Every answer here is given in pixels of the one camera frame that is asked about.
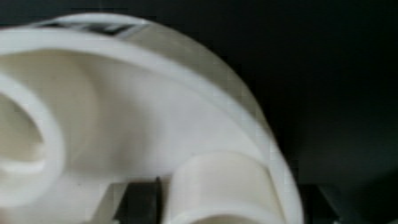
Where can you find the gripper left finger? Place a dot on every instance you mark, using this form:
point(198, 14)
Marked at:
point(141, 206)

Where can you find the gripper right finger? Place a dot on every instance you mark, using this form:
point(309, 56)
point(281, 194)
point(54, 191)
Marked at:
point(325, 205)

